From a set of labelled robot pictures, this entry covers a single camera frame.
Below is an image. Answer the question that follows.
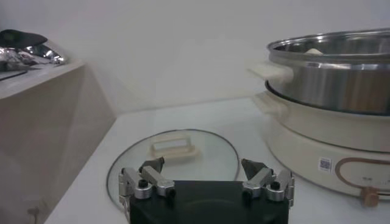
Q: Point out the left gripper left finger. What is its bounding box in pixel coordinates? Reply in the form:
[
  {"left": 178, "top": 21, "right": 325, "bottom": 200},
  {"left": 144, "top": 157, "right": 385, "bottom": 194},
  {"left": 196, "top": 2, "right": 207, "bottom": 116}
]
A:
[{"left": 118, "top": 156, "right": 177, "bottom": 200}]

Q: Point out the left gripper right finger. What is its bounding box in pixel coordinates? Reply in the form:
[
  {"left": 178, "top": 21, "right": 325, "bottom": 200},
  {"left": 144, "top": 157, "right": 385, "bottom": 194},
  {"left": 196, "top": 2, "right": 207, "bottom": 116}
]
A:
[{"left": 240, "top": 158, "right": 296, "bottom": 208}]

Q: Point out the round glass pot lid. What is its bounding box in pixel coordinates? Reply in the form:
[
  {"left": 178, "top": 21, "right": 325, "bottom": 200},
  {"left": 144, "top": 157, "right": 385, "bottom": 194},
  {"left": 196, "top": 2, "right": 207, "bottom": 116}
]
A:
[{"left": 105, "top": 128, "right": 241, "bottom": 211}]

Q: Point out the white steamed baozi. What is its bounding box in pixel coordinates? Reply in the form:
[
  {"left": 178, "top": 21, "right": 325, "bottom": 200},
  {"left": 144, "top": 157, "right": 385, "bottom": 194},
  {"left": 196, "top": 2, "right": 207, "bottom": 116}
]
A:
[{"left": 304, "top": 47, "right": 324, "bottom": 56}]

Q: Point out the stainless steel steamer basket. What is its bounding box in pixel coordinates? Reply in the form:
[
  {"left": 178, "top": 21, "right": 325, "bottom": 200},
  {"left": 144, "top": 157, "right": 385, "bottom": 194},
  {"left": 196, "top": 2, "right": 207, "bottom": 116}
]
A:
[{"left": 247, "top": 27, "right": 390, "bottom": 116}]

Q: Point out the white side table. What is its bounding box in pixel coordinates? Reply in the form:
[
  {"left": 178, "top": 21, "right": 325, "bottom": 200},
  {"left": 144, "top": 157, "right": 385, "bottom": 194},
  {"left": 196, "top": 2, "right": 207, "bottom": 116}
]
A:
[{"left": 0, "top": 59, "right": 118, "bottom": 224}]

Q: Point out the chrome headset device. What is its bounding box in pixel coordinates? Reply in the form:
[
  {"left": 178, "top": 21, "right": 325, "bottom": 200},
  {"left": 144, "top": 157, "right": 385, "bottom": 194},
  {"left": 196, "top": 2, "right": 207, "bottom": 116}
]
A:
[{"left": 0, "top": 29, "right": 68, "bottom": 72}]

